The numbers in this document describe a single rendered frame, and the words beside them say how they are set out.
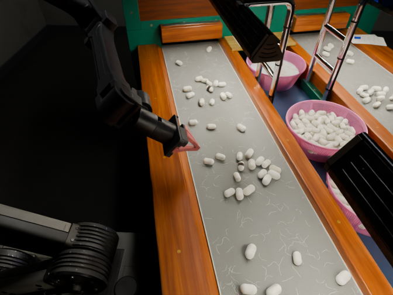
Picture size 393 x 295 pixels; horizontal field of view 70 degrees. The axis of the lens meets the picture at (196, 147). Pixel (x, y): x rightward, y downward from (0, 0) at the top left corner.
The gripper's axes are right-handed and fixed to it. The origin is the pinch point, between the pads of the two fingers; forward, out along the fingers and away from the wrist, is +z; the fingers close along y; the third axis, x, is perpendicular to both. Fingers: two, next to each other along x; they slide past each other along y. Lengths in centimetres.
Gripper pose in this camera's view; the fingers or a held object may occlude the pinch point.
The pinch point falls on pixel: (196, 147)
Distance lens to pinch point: 75.9
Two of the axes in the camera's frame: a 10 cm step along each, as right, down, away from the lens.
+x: -6.4, 6.3, 4.5
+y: -1.9, -6.9, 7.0
